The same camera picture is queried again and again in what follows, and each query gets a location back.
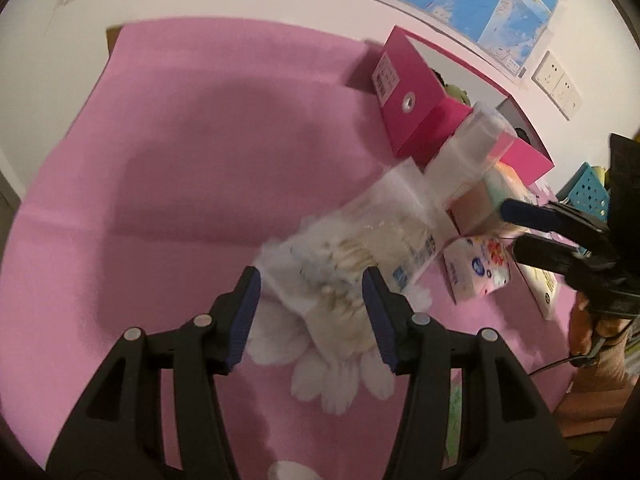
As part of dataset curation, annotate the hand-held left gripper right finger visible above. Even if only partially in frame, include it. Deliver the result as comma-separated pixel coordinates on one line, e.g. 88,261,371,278
361,266,576,480

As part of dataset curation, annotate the cotton swab bag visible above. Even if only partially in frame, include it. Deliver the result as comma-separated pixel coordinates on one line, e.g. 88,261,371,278
255,157,443,356

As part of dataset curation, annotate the clear plastic bottle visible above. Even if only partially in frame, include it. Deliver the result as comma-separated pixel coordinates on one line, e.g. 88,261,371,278
425,102,516,211

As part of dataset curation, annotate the pink cardboard box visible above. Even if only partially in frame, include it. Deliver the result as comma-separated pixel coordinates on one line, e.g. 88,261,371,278
345,25,555,186

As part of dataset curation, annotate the black cable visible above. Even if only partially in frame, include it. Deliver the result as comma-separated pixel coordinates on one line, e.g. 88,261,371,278
527,354,591,377

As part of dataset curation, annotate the green plush toy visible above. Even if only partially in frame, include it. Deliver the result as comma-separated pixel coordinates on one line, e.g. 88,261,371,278
440,82,473,106

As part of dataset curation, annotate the teal plastic basket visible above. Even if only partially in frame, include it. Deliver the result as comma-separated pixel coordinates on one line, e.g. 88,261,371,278
555,162,613,221

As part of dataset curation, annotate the person's right hand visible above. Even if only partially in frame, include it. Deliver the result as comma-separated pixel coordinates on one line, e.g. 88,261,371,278
567,291,631,387

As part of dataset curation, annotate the pink printed blanket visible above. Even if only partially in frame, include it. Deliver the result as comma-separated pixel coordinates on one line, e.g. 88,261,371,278
0,17,576,480

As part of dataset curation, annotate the pastel tissue box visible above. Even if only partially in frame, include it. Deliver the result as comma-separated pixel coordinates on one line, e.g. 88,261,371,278
442,165,538,238

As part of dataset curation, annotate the white wall outlet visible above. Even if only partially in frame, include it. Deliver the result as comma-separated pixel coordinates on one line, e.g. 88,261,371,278
531,51,563,92
550,71,576,106
562,87,583,122

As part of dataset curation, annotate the pink floral tissue pack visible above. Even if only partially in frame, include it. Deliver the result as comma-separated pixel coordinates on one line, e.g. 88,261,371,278
442,235,516,306

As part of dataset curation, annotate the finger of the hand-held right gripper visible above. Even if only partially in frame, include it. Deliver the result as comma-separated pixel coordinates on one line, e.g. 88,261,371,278
497,197,612,241
512,236,626,292

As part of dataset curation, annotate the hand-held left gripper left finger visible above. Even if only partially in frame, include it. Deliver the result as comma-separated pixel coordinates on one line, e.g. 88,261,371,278
45,265,263,480

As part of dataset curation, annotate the white packet with yellow print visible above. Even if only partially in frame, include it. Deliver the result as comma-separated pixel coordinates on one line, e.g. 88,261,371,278
515,255,561,321

